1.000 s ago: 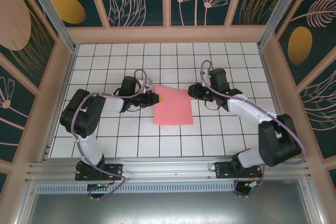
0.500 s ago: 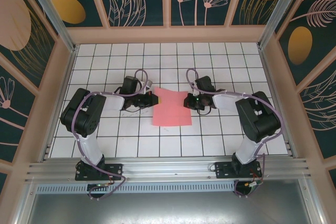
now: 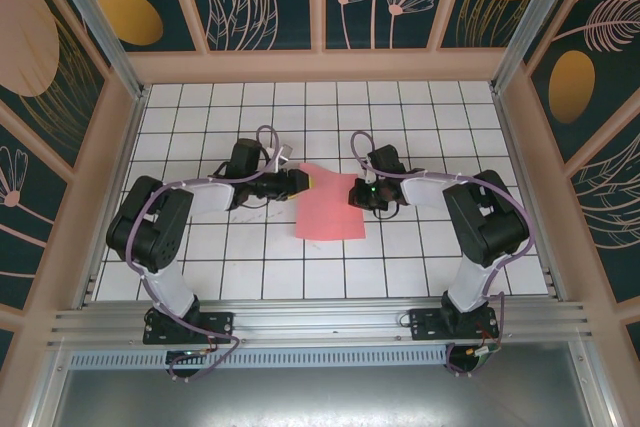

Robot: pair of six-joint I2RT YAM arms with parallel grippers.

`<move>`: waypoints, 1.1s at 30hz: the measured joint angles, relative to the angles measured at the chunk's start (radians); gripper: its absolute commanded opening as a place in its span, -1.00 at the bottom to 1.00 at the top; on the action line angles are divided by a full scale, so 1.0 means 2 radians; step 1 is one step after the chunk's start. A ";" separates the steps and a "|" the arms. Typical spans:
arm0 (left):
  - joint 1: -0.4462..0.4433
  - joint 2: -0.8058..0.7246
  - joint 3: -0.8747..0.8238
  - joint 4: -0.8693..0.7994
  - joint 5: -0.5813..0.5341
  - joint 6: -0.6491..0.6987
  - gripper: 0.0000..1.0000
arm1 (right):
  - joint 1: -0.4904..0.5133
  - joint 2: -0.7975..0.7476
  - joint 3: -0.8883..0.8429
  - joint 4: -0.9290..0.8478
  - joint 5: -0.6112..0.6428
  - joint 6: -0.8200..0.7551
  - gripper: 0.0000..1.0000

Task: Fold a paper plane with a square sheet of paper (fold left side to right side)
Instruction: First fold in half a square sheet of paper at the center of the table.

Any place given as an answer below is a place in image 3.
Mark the pink cloth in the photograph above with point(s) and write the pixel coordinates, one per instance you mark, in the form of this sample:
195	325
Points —
325	212

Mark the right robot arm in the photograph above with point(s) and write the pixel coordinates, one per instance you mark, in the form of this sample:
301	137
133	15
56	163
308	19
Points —
495	227

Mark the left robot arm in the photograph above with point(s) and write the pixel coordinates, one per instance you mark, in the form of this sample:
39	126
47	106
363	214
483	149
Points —
150	237

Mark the grey metal sheet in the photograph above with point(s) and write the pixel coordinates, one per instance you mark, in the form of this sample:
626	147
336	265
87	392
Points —
320	397

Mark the small circuit board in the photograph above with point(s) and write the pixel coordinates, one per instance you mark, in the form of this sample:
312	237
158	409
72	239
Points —
482	353
187	356

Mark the aluminium mounting rail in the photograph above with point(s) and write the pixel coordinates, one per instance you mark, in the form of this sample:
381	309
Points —
320	322

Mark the aluminium table side rail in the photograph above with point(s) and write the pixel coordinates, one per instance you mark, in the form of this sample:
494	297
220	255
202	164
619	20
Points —
127	147
513	147

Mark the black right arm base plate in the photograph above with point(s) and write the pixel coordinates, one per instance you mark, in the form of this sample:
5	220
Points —
425	324

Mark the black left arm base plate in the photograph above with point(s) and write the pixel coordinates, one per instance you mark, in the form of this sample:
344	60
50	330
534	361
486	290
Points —
220	324

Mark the aluminium frame post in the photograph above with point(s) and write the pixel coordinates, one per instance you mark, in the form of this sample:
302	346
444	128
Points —
95	22
535	12

